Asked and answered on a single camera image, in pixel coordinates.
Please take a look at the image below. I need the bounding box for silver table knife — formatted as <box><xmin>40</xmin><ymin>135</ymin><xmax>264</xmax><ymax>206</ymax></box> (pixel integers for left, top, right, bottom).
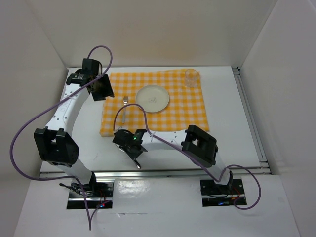
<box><xmin>118</xmin><ymin>146</ymin><xmax>141</xmax><ymax>169</ymax></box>

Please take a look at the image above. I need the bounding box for silver fork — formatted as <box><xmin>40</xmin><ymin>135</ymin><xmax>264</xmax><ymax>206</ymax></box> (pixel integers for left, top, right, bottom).
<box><xmin>122</xmin><ymin>95</ymin><xmax>129</xmax><ymax>124</ymax></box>

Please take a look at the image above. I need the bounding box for cream round plate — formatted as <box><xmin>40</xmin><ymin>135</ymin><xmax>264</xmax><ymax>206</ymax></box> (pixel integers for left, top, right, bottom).
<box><xmin>135</xmin><ymin>85</ymin><xmax>170</xmax><ymax>113</ymax></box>

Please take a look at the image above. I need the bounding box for clear plastic cup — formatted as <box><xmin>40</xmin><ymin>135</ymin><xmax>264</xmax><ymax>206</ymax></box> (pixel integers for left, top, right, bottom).
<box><xmin>184</xmin><ymin>69</ymin><xmax>200</xmax><ymax>88</ymax></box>

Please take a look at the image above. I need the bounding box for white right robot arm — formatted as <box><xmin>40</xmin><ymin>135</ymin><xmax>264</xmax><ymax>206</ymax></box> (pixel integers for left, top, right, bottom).
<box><xmin>113</xmin><ymin>125</ymin><xmax>233</xmax><ymax>194</ymax></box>

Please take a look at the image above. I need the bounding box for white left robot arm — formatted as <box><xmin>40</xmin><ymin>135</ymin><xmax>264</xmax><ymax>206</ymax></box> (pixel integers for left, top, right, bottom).
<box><xmin>34</xmin><ymin>58</ymin><xmax>114</xmax><ymax>197</ymax></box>

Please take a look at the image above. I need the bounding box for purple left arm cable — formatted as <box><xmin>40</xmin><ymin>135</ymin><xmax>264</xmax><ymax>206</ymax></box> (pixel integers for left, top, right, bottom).
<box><xmin>9</xmin><ymin>45</ymin><xmax>114</xmax><ymax>231</ymax></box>

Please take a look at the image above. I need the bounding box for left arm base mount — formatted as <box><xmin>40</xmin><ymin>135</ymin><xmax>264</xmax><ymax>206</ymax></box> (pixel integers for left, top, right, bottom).
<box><xmin>59</xmin><ymin>182</ymin><xmax>114</xmax><ymax>210</ymax></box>

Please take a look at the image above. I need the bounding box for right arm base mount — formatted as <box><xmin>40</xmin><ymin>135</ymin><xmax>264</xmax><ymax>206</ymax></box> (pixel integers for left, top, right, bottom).
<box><xmin>200</xmin><ymin>178</ymin><xmax>247</xmax><ymax>207</ymax></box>

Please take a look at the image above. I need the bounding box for aluminium front rail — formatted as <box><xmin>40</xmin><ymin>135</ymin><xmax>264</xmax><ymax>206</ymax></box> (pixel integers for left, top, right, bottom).
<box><xmin>40</xmin><ymin>167</ymin><xmax>271</xmax><ymax>178</ymax></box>

